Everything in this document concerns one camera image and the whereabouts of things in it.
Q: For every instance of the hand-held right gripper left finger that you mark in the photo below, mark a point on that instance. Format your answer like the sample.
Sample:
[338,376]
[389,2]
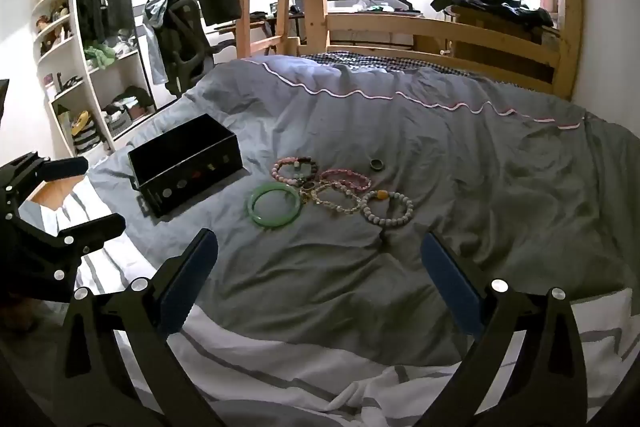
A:
[187,287]

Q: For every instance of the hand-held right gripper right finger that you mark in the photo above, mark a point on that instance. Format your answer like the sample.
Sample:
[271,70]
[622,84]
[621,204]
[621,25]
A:
[450,287]

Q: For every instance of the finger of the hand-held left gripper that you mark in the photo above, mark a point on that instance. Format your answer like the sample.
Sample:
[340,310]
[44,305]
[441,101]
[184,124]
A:
[97,229]
[65,168]

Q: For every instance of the green jade bangle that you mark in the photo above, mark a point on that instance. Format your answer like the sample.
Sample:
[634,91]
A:
[251,207]

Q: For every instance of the black storage box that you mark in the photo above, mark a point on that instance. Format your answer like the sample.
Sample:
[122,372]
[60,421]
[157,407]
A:
[190,147]

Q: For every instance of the yellow and striped bag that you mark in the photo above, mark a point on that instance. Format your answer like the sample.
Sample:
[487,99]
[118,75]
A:
[82,129]

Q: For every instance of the folded clothes pile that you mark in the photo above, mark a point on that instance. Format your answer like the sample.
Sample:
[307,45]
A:
[127,104]

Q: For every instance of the white shelf unit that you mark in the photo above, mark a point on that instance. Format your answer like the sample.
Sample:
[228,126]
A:
[80,77]

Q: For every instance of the green cloth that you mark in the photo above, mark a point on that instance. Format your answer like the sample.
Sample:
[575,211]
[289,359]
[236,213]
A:
[100,55]

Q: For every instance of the grey garment on chair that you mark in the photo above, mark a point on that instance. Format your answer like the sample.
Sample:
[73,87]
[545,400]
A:
[156,32]

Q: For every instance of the dark hanging clothes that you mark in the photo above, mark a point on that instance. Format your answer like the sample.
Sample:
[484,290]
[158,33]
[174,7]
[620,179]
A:
[100,2]

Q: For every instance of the black office chair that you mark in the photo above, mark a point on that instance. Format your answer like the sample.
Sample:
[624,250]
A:
[185,42]

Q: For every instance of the grey and white striped duvet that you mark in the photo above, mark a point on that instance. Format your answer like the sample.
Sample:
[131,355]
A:
[350,132]

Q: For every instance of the checkered bed sheet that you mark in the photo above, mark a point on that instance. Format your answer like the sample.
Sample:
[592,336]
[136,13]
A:
[360,58]

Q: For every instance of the wooden cabinet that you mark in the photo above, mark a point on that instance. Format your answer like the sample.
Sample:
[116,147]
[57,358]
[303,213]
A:
[475,19]

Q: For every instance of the wooden bed frame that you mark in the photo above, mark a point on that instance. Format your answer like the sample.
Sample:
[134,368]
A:
[425,27]

